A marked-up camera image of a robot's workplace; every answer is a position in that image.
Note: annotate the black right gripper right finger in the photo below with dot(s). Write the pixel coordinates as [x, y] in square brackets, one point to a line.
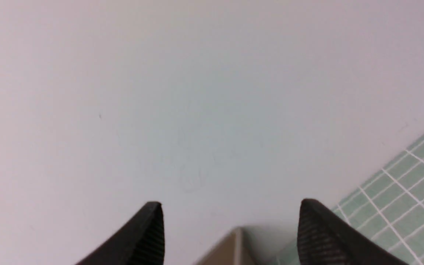
[325, 239]

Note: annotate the green checkered tablecloth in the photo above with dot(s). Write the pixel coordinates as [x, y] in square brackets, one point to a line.
[388, 208]

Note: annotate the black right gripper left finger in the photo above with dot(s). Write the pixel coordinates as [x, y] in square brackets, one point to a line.
[140, 241]

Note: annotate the brown plastic bin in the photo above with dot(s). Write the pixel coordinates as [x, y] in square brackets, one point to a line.
[230, 250]

